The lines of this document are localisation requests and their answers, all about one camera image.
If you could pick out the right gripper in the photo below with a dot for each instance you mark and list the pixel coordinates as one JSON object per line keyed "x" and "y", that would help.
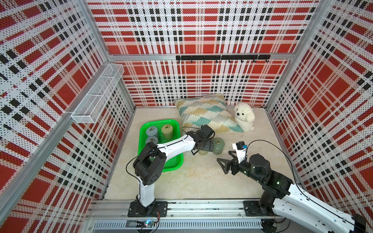
{"x": 234, "y": 162}

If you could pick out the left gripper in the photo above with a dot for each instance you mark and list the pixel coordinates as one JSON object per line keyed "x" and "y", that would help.
{"x": 209, "y": 146}

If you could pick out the beige tea canister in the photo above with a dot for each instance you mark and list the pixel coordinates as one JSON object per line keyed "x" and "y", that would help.
{"x": 203, "y": 151}
{"x": 167, "y": 131}

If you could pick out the grey-green tea canister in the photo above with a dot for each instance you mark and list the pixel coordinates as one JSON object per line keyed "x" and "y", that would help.
{"x": 218, "y": 146}

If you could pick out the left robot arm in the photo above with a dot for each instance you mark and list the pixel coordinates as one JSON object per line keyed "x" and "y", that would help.
{"x": 150, "y": 163}

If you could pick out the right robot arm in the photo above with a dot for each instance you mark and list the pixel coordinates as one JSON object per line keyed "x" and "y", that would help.
{"x": 283, "y": 197}

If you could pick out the beige tea canister back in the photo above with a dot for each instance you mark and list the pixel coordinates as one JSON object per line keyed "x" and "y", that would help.
{"x": 167, "y": 131}

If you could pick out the green plastic perforated basket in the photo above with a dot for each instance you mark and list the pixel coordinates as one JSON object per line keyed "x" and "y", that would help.
{"x": 174, "y": 163}

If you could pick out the blue-grey tea canister middle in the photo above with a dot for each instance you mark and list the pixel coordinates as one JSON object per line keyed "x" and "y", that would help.
{"x": 152, "y": 139}

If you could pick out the blue-grey tea canister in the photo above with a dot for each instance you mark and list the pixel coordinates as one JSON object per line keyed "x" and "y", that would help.
{"x": 152, "y": 139}
{"x": 152, "y": 131}

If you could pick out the blue-grey tea canister back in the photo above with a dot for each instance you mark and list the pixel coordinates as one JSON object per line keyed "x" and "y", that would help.
{"x": 152, "y": 131}

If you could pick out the fan-pattern cushion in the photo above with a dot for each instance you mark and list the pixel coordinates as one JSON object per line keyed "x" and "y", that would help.
{"x": 209, "y": 110}

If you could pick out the white plush dog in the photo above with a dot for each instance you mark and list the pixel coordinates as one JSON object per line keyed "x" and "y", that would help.
{"x": 244, "y": 116}

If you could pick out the green circuit board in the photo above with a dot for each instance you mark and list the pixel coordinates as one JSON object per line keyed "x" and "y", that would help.
{"x": 145, "y": 224}

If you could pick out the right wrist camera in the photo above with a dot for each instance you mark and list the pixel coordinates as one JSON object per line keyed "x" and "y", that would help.
{"x": 241, "y": 151}

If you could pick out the black hook rail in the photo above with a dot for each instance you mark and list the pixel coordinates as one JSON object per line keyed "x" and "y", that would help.
{"x": 252, "y": 57}

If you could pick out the white wire mesh shelf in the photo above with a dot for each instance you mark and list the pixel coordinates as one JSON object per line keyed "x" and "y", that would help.
{"x": 90, "y": 108}

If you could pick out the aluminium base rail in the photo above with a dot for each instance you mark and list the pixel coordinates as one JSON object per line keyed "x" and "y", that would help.
{"x": 190, "y": 209}

